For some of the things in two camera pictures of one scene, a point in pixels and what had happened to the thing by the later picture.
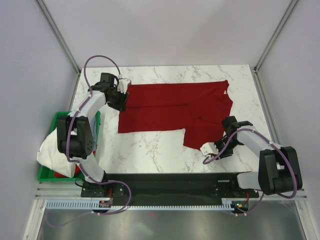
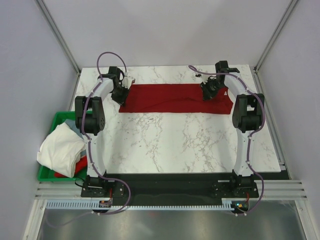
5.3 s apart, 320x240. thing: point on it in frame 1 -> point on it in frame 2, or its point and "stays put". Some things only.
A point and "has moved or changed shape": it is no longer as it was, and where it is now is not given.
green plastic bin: x=44 y=176 stays put
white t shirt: x=50 y=156 stays put
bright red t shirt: x=77 y=171 stays put
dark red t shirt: x=198 y=109 has moved or changed shape
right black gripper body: x=228 y=151 -> x=211 y=87
